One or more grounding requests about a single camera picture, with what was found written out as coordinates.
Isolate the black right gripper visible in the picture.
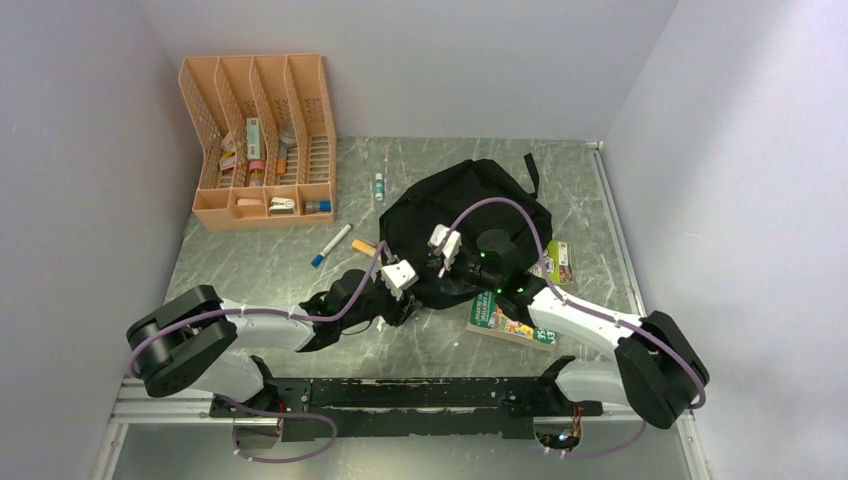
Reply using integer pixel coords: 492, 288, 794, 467
427, 246, 501, 293

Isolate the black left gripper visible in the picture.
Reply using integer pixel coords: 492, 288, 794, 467
340, 263, 422, 329

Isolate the black student backpack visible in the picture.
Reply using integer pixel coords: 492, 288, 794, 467
378, 153, 553, 310

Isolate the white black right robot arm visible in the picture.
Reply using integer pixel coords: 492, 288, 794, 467
428, 225, 709, 429

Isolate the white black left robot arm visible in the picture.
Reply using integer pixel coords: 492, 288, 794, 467
126, 261, 418, 416

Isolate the green treehouse book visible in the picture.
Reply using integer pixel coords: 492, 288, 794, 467
466, 292, 558, 351

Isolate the lime green comic book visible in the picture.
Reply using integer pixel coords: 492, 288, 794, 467
530, 239, 574, 286

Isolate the white blue marker pen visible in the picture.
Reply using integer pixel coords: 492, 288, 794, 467
310, 223, 353, 268

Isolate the white green glue stick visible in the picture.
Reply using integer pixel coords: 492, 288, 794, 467
374, 172, 385, 201

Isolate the white stapler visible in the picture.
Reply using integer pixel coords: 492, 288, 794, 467
268, 196, 297, 216

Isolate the orange marker in organizer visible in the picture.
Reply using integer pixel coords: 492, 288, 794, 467
276, 143, 289, 175

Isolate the pink eraser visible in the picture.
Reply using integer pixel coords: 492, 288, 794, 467
236, 198, 264, 206

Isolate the peach plastic desk organizer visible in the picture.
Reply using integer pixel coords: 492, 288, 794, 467
178, 53, 337, 231

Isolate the tall white pink box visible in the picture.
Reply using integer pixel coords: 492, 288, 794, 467
246, 117, 263, 160

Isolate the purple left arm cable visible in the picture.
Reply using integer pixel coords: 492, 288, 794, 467
128, 241, 392, 464

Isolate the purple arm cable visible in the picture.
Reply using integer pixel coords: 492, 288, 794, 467
128, 241, 392, 464
433, 196, 708, 460

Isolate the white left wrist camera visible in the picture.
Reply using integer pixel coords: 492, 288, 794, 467
380, 260, 419, 300

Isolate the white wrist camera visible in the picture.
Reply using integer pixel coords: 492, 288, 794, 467
428, 224, 462, 275
380, 260, 419, 300

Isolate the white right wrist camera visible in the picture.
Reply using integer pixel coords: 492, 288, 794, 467
428, 224, 462, 275

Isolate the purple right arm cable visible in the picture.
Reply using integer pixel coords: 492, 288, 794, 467
433, 196, 708, 460

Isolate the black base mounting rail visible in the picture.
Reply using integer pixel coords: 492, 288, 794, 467
249, 377, 603, 441

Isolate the aluminium side rail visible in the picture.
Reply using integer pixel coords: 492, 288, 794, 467
585, 141, 648, 316

